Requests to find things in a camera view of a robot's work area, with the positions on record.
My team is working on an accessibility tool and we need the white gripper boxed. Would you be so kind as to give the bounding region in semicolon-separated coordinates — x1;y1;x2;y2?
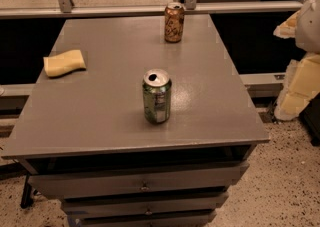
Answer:
273;0;320;121

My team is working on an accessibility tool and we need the green soda can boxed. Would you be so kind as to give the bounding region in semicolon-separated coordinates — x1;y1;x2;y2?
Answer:
142;69;172;124

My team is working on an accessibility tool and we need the brown soda can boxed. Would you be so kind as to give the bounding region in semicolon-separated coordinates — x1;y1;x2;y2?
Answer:
164;2;184;43

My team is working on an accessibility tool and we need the yellow sponge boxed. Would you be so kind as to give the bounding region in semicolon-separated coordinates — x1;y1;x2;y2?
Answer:
43;50;86;78

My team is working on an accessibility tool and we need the middle grey drawer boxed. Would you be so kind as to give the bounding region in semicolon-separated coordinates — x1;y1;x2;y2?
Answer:
62;190;228;219

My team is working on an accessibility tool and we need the grey drawer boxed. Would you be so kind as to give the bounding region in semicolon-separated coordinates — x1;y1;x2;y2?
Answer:
68;210;216;227
29;161;249;199
62;190;228;219

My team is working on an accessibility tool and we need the bottom grey drawer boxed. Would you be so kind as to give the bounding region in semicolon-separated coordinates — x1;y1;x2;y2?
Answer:
68;210;216;227

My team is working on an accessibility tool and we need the grey drawer cabinet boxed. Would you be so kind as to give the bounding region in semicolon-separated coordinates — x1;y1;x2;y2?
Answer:
0;14;271;227

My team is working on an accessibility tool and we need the top grey drawer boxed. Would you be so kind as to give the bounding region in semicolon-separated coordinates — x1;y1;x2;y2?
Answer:
29;161;249;199

